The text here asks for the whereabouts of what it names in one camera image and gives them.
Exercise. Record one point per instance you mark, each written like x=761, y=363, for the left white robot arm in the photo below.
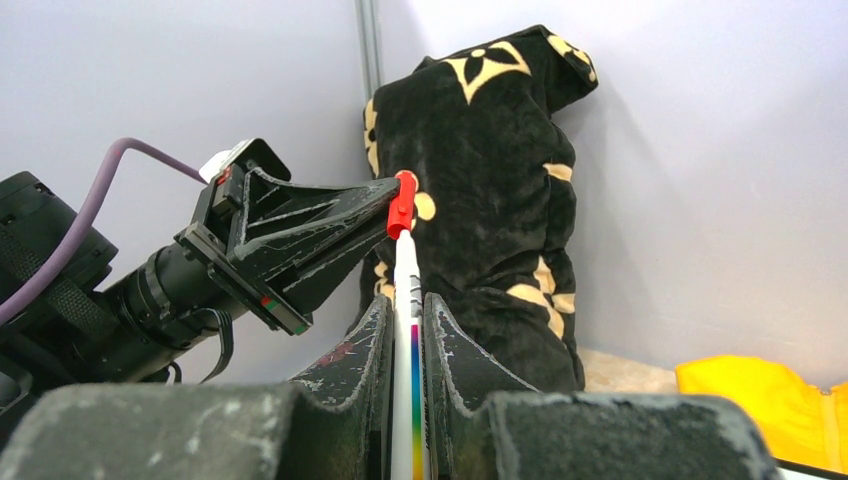
x=80, y=331

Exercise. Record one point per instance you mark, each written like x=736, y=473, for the red marker cap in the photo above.
x=402, y=207

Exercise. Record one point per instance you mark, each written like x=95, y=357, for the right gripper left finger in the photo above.
x=328, y=422

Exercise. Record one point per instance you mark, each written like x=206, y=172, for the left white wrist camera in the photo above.
x=247, y=154

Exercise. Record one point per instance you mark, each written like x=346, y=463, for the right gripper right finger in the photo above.
x=487, y=423

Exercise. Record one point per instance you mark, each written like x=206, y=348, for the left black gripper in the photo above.
x=245, y=221

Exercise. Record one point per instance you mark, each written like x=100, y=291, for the black floral fleece blanket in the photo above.
x=494, y=204

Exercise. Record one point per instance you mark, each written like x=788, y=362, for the folded yellow shirt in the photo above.
x=801, y=423

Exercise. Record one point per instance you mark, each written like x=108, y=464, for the red capped white marker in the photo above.
x=409, y=451

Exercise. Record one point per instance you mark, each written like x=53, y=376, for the back corner frame post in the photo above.
x=368, y=24

